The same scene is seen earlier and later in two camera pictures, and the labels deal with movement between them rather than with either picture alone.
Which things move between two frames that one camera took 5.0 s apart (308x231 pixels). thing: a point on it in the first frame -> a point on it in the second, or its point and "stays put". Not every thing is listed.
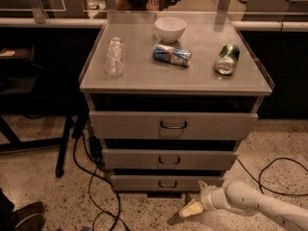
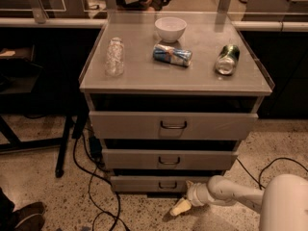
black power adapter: [96, 147] stays put
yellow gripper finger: [202, 185] -> [188, 182]
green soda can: [225, 62] stays put
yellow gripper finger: [193, 208] -> [180, 207]
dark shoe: [29, 218] stays put
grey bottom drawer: [164, 183] stays put
